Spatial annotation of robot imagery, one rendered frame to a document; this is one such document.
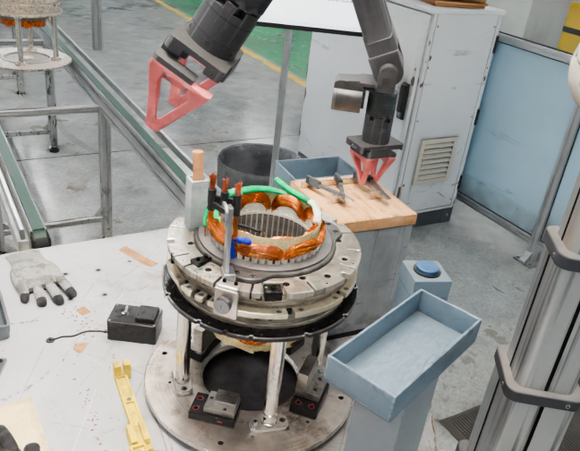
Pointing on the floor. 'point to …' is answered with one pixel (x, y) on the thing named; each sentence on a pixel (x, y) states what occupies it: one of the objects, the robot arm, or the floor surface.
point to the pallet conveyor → (41, 239)
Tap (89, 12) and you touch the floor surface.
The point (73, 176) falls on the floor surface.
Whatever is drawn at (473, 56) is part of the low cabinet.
